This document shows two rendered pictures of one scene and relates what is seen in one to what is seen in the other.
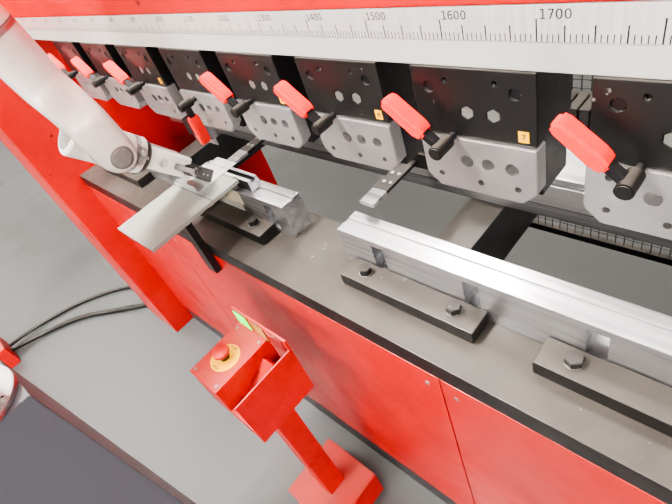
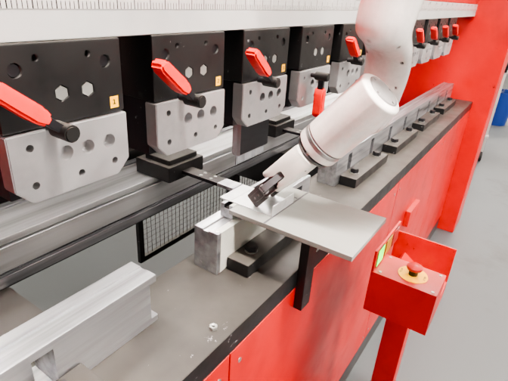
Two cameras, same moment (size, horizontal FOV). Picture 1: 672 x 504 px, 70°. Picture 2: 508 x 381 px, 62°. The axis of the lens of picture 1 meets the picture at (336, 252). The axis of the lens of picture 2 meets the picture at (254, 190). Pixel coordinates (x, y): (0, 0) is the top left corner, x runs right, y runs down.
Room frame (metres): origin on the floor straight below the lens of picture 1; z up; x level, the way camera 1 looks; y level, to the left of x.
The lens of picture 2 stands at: (1.47, 0.95, 1.40)
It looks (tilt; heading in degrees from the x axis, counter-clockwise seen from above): 25 degrees down; 245
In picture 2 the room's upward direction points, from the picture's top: 4 degrees clockwise
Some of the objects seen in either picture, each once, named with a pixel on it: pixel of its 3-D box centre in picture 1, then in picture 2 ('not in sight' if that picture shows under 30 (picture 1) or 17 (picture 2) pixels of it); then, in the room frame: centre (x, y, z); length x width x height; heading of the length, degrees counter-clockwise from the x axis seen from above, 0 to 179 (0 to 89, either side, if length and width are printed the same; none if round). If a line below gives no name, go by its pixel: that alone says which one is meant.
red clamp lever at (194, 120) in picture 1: (197, 121); (317, 94); (0.97, 0.16, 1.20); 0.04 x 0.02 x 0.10; 123
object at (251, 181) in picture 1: (230, 175); (253, 194); (1.11, 0.17, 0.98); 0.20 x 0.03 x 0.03; 33
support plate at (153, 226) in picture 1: (178, 205); (308, 215); (1.05, 0.31, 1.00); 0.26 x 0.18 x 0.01; 123
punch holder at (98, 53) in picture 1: (124, 68); (172, 88); (1.32, 0.31, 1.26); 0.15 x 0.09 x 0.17; 33
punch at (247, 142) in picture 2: (198, 125); (250, 136); (1.13, 0.19, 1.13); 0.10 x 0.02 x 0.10; 33
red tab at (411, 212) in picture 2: not in sight; (411, 212); (0.19, -0.23, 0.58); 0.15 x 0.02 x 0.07; 33
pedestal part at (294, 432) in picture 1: (301, 442); (385, 373); (0.69, 0.28, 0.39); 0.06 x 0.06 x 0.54; 33
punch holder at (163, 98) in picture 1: (163, 73); (248, 73); (1.15, 0.20, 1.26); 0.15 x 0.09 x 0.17; 33
